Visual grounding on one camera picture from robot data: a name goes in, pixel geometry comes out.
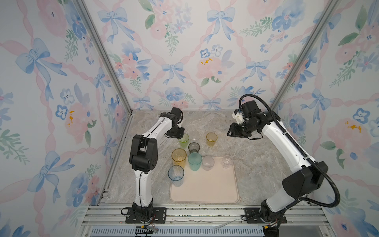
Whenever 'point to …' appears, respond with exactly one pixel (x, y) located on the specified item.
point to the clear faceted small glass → (227, 161)
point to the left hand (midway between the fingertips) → (180, 135)
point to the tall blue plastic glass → (175, 174)
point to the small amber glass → (211, 138)
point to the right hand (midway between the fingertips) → (232, 133)
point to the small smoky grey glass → (194, 147)
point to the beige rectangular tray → (220, 185)
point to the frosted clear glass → (208, 162)
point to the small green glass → (184, 140)
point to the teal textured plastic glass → (195, 160)
